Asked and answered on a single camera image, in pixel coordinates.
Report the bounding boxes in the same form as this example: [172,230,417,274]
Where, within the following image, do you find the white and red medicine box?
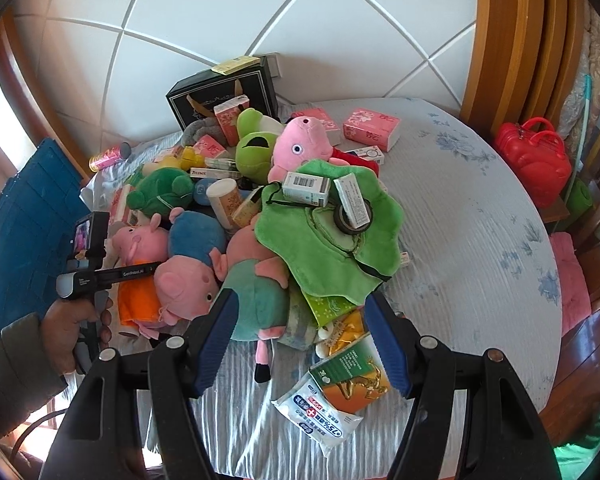
[189,166,243,181]

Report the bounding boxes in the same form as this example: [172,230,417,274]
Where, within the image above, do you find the green bag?
[552,400,600,468]

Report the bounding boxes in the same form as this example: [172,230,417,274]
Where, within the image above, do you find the white pill bottle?
[206,180,242,231]

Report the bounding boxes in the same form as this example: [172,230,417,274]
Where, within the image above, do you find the green frog plush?
[234,108,282,185]

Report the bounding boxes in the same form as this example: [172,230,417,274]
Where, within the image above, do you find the black gift box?
[166,55,280,133]

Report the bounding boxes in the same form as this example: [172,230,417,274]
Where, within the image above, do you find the yellow toy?
[152,146,200,173]

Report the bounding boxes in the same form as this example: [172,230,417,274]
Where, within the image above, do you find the white wet wipes packet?
[271,371,365,460]

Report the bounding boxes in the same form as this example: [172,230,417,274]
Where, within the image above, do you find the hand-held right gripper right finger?
[365,290,566,480]

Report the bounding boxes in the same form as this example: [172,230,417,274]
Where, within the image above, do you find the teal dress pig plush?
[211,227,293,385]

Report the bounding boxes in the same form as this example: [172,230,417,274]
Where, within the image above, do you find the yellow snack packet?
[314,310,373,358]

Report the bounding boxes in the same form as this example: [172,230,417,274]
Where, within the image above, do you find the red dress pig plush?
[268,114,381,183]

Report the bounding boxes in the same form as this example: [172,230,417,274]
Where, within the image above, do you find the white printed medicine box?
[333,174,372,227]

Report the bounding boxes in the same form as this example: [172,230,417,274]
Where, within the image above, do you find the red plastic suitcase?
[495,117,573,209]

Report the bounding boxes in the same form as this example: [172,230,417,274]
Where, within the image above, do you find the wooden door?
[459,0,588,133]

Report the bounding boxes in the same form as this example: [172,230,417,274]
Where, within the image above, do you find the white barcode medicine box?
[281,171,332,207]

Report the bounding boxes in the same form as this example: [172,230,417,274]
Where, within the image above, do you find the small yellow box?
[211,56,261,74]

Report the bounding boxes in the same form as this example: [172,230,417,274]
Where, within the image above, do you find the black tape roll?
[334,199,376,236]

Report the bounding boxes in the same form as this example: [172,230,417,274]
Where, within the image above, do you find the pink carton box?
[213,96,251,147]

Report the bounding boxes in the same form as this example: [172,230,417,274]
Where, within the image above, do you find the person's left hand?
[41,294,114,377]

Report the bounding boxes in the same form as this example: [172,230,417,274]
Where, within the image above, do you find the green tissue packet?
[304,292,357,328]

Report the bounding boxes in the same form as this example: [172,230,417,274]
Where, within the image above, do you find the orange dress pig plush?
[111,213,167,337]

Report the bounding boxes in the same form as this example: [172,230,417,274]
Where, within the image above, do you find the red drink can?
[89,143,133,172]

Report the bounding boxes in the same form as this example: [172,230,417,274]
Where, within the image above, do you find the green lotus leaf plush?
[254,159,406,307]

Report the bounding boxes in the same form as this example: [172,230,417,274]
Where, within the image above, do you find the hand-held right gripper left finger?
[40,287,238,480]

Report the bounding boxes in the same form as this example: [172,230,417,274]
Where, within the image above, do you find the blue plastic storage crate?
[0,137,92,333]

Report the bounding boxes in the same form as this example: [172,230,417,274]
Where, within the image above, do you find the large pink tissue packet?
[342,108,402,152]

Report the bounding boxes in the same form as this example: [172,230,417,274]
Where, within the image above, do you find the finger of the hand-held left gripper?
[96,261,164,287]

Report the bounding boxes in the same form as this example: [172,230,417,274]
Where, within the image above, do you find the grey plush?
[181,117,222,148]

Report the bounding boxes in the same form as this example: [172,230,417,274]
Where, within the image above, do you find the blue dress pig plush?
[153,210,228,325]

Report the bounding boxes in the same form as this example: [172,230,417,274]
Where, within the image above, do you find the small pink tissue packet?
[194,134,228,162]

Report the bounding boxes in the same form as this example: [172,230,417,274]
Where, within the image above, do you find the green turtle plush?
[126,167,196,219]

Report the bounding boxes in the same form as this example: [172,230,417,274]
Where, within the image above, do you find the green and orange medicine box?
[308,334,393,416]

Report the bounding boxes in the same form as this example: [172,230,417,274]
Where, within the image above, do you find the pink seat cushion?
[549,232,593,337]

